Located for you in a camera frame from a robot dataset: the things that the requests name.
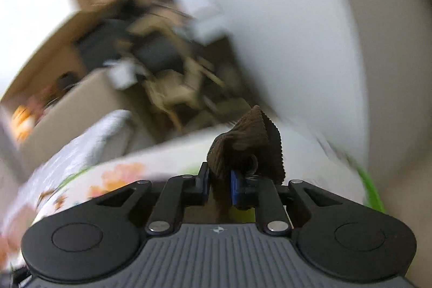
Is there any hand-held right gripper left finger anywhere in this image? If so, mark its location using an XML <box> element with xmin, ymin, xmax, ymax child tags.
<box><xmin>95</xmin><ymin>162</ymin><xmax>212</xmax><ymax>236</ymax></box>

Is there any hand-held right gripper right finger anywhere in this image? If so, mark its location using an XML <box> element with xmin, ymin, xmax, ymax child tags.
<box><xmin>229</xmin><ymin>170</ymin><xmax>342</xmax><ymax>236</ymax></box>

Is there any brown polka dot garment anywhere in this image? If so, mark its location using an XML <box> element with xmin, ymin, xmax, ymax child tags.
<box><xmin>207</xmin><ymin>105</ymin><xmax>287</xmax><ymax>219</ymax></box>

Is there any cartoon animal printed blanket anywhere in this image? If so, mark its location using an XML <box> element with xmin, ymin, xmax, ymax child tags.
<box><xmin>0</xmin><ymin>124</ymin><xmax>385</xmax><ymax>277</ymax></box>

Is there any beige mesh office chair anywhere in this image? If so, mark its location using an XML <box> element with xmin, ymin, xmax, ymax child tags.
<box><xmin>125</xmin><ymin>13</ymin><xmax>247</xmax><ymax>133</ymax></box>

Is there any beige padded headboard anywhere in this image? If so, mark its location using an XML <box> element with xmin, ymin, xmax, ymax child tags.
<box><xmin>25</xmin><ymin>68</ymin><xmax>163</xmax><ymax>157</ymax></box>

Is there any white box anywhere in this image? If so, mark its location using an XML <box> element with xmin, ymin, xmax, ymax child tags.
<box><xmin>162</xmin><ymin>0</ymin><xmax>233</xmax><ymax>44</ymax></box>

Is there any yellow plush toy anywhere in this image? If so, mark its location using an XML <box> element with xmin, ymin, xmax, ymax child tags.
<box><xmin>11</xmin><ymin>105</ymin><xmax>37</xmax><ymax>142</ymax></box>

